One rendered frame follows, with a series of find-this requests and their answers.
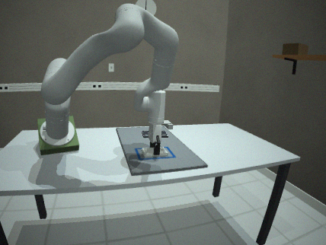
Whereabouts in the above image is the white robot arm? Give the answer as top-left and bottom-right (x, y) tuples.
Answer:
(40, 4), (178, 146)

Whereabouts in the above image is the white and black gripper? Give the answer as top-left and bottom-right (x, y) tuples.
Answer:
(149, 122), (163, 155)

